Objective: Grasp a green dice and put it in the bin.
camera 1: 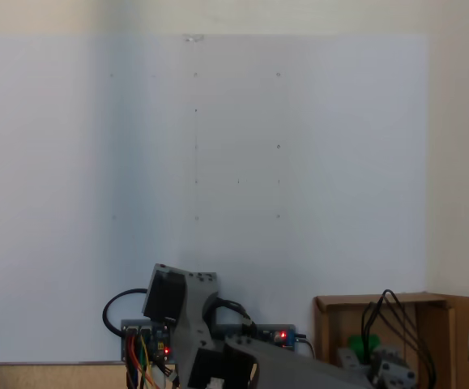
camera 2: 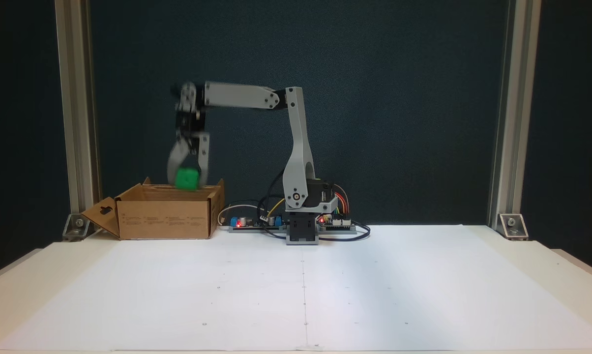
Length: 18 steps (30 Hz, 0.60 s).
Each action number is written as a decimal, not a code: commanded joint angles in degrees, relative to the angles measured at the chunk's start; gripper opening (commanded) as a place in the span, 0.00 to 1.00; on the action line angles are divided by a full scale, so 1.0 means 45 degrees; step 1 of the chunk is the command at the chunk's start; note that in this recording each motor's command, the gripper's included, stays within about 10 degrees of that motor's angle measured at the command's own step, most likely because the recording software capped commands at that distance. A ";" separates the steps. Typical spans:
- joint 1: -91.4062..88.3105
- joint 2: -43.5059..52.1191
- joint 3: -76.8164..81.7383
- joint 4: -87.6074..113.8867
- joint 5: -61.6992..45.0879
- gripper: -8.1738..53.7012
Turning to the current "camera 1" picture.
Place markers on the blue board with capacitors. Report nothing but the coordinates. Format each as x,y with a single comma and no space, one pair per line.
276,336

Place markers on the grey mounting plate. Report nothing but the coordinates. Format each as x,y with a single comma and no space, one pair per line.
124,324

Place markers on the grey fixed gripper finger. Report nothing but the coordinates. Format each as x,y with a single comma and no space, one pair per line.
349,358

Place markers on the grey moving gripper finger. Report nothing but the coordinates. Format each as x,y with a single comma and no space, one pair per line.
396,373

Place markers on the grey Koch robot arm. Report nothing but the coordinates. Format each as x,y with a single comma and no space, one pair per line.
282,364

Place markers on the green dice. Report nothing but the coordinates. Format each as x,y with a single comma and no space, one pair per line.
357,344

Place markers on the brown cardboard box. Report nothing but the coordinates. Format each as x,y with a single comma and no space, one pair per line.
339,324

